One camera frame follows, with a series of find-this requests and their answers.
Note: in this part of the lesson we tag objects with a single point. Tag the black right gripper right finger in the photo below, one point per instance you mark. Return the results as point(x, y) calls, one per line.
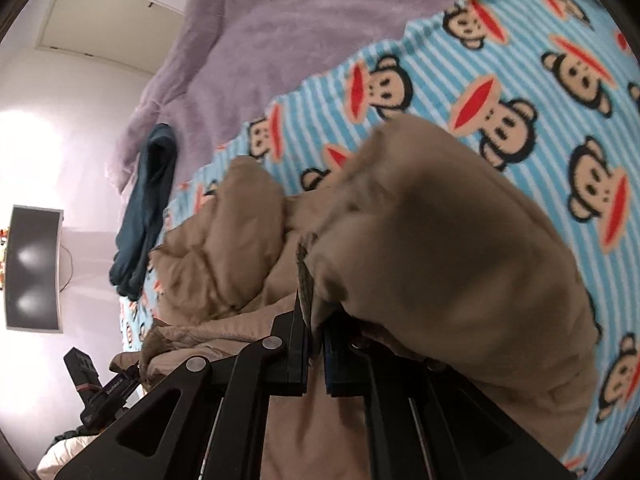
point(424, 420)

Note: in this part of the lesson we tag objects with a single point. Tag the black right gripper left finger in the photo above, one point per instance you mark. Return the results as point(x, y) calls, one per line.
point(206, 420)

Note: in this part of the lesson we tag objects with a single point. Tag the brown quilted puffer jacket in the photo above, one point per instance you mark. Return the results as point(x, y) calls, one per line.
point(417, 237)

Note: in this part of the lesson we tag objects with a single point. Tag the dark teal folded garment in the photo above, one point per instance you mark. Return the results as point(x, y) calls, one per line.
point(143, 218)

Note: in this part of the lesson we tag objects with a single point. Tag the blue striped monkey blanket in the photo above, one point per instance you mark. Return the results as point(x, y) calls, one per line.
point(546, 90)

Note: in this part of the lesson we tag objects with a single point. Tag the purple fleece blanket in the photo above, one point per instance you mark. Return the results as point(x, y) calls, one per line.
point(232, 57)

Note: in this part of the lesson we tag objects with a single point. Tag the grey wall-mounted monitor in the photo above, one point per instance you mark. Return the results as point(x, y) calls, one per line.
point(32, 280)

